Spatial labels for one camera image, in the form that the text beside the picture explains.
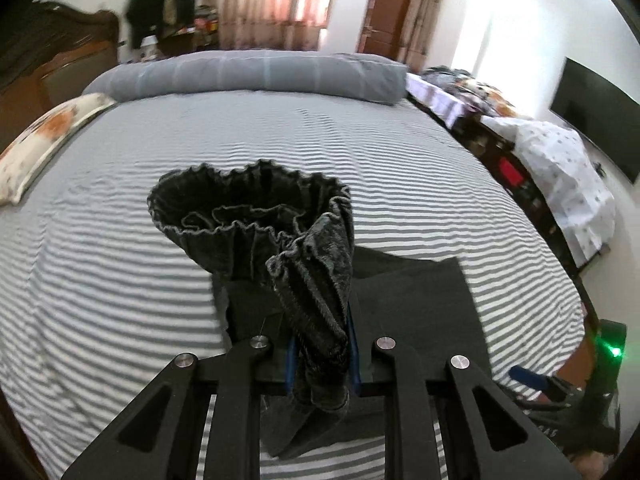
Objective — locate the floral pillow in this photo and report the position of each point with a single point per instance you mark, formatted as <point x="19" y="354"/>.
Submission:
<point x="45" y="135"/>

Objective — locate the small white container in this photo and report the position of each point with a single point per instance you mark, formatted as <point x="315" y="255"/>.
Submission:
<point x="147" y="47"/>

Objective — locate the pink patterned curtain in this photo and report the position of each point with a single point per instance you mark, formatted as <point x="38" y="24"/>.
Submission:
<point x="260" y="5"/>

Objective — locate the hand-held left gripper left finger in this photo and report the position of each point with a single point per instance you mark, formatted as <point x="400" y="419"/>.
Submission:
<point x="291" y="367"/>

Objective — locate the person's right forearm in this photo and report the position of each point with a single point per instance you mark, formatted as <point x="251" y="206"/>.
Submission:
<point x="580" y="360"/>

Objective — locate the brown patterned curtain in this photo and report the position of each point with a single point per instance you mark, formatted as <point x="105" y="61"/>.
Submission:
<point x="425" y="15"/>

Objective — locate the pale purple cloth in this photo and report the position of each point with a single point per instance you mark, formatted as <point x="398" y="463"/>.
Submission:
<point x="435" y="100"/>

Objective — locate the hanging dark clothes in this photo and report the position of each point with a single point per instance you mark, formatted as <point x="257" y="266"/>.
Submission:
<point x="150" y="5"/>

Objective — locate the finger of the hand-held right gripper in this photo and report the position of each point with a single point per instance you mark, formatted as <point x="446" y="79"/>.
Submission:
<point x="527" y="376"/>

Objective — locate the carved wooden headboard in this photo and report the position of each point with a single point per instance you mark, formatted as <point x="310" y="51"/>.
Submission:
<point x="60" y="40"/>

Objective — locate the small red box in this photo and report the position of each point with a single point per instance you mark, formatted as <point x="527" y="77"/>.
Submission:
<point x="511" y="172"/>

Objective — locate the brown wooden door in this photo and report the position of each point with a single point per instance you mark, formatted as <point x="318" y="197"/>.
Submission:
<point x="387" y="10"/>

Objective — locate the black flat television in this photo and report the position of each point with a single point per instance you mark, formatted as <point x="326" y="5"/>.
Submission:
<point x="595" y="110"/>

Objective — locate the pile of mixed clothes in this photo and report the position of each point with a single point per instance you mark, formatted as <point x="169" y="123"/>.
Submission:
<point x="470" y="90"/>

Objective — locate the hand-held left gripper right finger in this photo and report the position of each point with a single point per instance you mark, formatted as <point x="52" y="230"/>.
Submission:
<point x="354" y="360"/>

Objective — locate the grey rolled blanket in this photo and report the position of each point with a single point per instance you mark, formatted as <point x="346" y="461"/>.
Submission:
<point x="250" y="72"/>

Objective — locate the dark grey pants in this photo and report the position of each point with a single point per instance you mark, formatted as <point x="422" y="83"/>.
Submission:
<point x="250" y="210"/>

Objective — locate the grey striped bed sheet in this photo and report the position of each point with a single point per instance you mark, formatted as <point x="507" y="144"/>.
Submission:
<point x="150" y="285"/>

